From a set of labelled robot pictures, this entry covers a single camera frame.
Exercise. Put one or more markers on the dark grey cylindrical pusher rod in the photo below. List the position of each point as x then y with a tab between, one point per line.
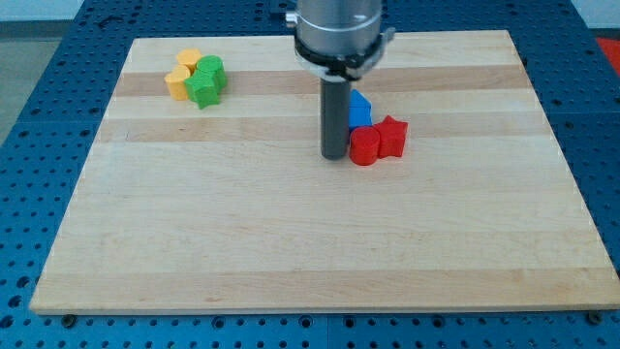
335	104

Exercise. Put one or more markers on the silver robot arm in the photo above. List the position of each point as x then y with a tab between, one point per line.
338	41

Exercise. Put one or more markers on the yellow hexagon block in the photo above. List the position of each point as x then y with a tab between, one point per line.
189	58

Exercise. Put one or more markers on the yellow heart block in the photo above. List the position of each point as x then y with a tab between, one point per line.
175	82

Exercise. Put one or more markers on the blue pentagon block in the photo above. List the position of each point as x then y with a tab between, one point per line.
360	111

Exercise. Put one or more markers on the red cylinder block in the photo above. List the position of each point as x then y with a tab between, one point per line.
364	145

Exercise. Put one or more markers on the red star block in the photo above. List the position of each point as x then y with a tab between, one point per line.
393	136

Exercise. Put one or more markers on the green cylinder block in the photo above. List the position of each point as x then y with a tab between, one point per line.
213	65

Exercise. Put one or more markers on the green star block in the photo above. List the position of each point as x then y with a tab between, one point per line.
203	89

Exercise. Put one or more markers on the wooden board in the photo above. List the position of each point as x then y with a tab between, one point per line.
232	208

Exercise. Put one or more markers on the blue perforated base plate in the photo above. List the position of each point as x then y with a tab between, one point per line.
45	150

